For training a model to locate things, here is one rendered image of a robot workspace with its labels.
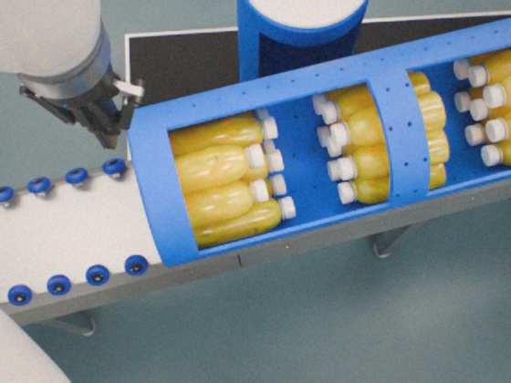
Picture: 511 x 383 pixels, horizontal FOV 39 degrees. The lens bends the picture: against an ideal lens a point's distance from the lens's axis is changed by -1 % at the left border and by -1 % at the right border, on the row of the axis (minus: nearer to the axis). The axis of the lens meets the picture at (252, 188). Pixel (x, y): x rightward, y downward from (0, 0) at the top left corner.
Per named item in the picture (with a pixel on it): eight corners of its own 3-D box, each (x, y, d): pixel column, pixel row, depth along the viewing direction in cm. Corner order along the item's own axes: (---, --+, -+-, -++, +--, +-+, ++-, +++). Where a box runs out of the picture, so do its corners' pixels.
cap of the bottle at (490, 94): (505, 104, 124) (495, 107, 124) (495, 107, 128) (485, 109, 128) (498, 82, 124) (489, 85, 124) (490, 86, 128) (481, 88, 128)
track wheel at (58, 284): (76, 287, 135) (76, 280, 137) (57, 276, 133) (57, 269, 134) (60, 301, 136) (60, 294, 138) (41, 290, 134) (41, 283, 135)
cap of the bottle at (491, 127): (497, 140, 131) (488, 143, 131) (492, 120, 131) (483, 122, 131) (506, 139, 127) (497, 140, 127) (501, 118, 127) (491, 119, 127)
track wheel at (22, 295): (3, 303, 134) (4, 295, 135) (25, 310, 136) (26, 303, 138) (14, 287, 132) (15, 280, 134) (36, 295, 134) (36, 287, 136)
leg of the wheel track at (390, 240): (392, 254, 234) (443, 211, 174) (376, 259, 234) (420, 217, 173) (388, 238, 236) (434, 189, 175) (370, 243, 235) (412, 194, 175)
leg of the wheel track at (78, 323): (98, 333, 228) (43, 315, 167) (80, 337, 227) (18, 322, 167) (94, 315, 229) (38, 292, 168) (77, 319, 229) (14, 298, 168)
